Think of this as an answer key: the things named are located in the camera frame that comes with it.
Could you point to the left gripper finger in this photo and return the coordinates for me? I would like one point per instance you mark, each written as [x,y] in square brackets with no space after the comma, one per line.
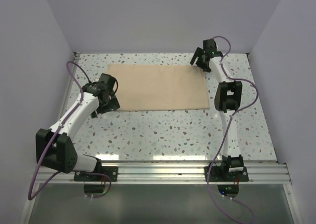
[111,105]
[94,114]

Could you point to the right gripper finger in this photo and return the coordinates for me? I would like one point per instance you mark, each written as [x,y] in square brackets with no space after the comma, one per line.
[193,61]
[198,53]

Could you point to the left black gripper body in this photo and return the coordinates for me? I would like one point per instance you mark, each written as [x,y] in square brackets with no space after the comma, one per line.
[100,109]

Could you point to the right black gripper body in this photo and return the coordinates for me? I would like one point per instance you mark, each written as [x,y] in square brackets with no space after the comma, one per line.
[203,65]

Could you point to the beige surgical drape cloth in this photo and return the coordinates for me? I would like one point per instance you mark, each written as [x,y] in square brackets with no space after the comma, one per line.
[160,88]

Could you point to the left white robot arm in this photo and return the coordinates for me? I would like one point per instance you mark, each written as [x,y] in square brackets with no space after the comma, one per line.
[54,146]

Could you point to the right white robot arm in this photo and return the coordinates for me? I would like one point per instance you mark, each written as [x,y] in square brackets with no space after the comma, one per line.
[227,101]

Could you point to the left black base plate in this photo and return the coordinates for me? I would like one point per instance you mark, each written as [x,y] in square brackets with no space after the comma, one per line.
[109,173]

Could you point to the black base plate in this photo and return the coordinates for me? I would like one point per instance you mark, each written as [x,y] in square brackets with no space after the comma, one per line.
[109,173]
[217,175]

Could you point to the aluminium extrusion rail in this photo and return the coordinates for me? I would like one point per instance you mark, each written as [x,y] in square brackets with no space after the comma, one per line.
[193,173]

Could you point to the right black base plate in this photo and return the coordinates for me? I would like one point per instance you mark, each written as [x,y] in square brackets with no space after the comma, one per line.
[217,175]

